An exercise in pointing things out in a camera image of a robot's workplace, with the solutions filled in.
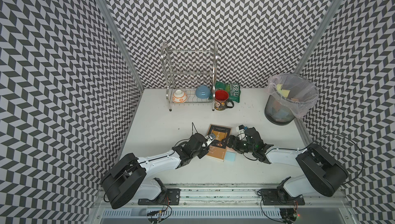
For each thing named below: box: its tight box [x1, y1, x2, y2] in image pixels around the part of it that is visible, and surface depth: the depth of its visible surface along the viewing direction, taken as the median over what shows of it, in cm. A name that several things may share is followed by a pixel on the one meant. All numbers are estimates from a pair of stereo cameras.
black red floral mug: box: [214, 89, 235, 111], surface depth 104 cm
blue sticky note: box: [224, 151, 237, 162], surface depth 86 cm
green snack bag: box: [214, 81, 241, 103], surface depth 118 cm
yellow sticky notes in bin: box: [276, 83, 291, 99], surface depth 98 cm
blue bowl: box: [195, 84, 211, 100], surface depth 110 cm
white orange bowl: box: [171, 89, 188, 104], surface depth 105 cm
